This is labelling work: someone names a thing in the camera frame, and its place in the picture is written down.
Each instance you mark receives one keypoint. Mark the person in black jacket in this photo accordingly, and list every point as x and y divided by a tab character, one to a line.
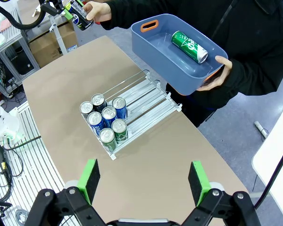
250	28

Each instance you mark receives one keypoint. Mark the black yellow handheld controller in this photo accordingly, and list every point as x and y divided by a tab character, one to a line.
3	164

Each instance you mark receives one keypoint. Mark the aluminium slotted mounting platform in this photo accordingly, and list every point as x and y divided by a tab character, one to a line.
37	164

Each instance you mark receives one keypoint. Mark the person's left forearm black sleeve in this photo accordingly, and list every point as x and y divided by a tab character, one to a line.
254	77

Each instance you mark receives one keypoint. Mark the blue Pocari Sweat can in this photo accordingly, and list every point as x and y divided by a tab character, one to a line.
109	113
119	103
94	118

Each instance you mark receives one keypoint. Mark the person's right hand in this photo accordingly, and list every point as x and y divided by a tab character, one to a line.
99	10

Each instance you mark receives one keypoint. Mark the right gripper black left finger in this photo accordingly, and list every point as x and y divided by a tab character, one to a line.
87	183

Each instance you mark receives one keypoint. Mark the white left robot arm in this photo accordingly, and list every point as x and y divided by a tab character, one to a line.
2	120

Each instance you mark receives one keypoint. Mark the person's right forearm black sleeve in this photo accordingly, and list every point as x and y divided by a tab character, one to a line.
118	16

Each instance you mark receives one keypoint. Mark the large cardboard box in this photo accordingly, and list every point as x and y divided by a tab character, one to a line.
49	47

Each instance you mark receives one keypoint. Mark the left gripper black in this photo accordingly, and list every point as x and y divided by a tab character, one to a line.
52	7

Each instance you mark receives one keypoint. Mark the clear plastic can dispenser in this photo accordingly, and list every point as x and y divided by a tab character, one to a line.
151	113

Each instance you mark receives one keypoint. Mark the aluminium frame cart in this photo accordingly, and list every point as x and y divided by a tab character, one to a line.
26	40

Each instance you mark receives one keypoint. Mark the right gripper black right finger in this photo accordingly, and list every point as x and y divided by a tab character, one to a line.
199	183

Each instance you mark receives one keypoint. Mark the white power strip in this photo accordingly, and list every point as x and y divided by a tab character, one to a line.
261	129

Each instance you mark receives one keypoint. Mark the person's left hand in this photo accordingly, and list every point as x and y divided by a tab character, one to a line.
226	68

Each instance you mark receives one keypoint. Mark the black Pepsi can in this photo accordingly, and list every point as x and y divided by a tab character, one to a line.
98	100
86	107
81	20

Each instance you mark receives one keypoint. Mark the green soda can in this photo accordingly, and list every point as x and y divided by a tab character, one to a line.
106	136
188	46
119	126

